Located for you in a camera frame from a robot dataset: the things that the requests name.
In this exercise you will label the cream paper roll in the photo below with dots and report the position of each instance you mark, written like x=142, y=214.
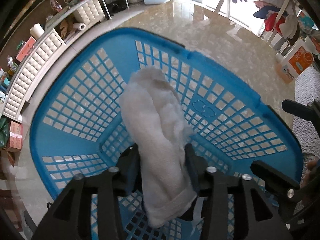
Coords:
x=37, y=30

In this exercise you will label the person's right hand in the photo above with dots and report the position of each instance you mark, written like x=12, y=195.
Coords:
x=312, y=166

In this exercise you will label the pink flat box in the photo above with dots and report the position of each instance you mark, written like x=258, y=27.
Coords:
x=26, y=48

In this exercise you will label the hanging clothes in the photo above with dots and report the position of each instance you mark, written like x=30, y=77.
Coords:
x=272, y=10

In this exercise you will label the white clothes drying rack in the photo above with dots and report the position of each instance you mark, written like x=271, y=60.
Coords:
x=278, y=20

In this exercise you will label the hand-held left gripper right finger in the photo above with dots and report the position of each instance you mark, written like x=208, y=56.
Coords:
x=195, y=177

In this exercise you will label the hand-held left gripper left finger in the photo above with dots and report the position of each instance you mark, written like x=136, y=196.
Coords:
x=130, y=180

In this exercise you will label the white tufted cabinet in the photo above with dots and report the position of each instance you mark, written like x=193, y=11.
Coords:
x=32, y=62

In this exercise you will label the green plastic bag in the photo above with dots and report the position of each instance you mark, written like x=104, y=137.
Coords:
x=3, y=132

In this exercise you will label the grey patterned sofa cover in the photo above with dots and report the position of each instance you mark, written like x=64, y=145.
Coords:
x=306, y=92

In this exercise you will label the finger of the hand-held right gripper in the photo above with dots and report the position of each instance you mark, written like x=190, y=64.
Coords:
x=300, y=108
x=272, y=175

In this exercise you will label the orange detergent bottle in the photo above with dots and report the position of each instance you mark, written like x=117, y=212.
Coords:
x=295, y=60

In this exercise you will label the white paper towel roll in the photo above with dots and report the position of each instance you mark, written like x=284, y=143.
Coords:
x=79, y=26

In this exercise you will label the blue plastic laundry basket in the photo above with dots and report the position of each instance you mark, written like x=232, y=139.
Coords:
x=82, y=100

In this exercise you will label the printed cardboard box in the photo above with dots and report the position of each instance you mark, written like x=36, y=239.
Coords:
x=15, y=135

